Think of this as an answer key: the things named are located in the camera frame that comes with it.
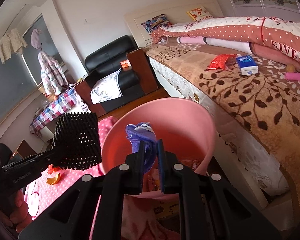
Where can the pink cylindrical object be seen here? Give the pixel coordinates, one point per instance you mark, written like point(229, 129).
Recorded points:
point(292, 76)

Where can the orange peel far piece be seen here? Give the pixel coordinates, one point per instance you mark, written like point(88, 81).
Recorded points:
point(51, 169)

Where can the red white polka dot quilt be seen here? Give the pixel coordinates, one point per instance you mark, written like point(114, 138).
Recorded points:
point(271, 32)

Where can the orange peel near piece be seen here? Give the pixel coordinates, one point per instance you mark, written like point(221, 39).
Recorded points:
point(53, 180)

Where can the blue white tissue pack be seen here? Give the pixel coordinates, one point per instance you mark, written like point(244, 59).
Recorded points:
point(247, 65)

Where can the bed with brown leaf cover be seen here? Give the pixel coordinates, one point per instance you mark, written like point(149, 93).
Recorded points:
point(258, 116)

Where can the yellow flower cushion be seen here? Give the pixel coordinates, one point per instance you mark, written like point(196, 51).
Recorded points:
point(199, 14)

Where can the small yellow ball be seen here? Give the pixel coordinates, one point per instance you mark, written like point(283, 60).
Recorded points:
point(290, 68)

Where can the pink rolled bolster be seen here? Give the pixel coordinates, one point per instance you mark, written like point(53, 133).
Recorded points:
point(245, 47)

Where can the white floral pillow case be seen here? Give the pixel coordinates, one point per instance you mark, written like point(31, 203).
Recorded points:
point(106, 89)

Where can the person's left hand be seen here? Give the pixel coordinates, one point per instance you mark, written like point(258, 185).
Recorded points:
point(19, 217)

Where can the black foam net sleeve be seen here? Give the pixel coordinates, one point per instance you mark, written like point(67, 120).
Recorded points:
point(76, 142)

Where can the hanging pastel puffer jacket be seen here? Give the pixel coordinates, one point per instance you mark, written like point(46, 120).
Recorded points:
point(52, 75)

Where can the small orange box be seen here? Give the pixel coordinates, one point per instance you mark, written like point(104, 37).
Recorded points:
point(125, 64)

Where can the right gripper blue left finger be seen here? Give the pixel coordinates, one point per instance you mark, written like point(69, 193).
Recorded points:
point(139, 167)

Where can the black leather armchair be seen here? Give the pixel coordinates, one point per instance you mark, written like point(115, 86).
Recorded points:
point(135, 82)

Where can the cream hanging garment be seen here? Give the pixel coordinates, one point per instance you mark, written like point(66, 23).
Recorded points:
point(11, 43)

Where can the colourful cartoon pillow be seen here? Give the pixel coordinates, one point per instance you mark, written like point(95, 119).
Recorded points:
point(156, 22)

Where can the pink polka dot blanket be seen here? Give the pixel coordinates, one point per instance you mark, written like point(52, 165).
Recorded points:
point(39, 194)

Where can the checkered cloth side table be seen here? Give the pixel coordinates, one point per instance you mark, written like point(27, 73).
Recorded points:
point(43, 126)

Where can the colourful snack wrapper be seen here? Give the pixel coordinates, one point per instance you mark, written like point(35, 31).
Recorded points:
point(151, 180)

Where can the red snack bag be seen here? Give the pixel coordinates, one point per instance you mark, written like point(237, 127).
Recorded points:
point(223, 61)

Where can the pink plastic trash bucket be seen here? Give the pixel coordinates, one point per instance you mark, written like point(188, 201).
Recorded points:
point(186, 128)

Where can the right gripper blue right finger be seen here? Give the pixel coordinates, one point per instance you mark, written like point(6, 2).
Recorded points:
point(166, 162)

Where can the orange peel piece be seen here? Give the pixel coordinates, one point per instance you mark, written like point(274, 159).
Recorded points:
point(53, 180)
point(51, 169)

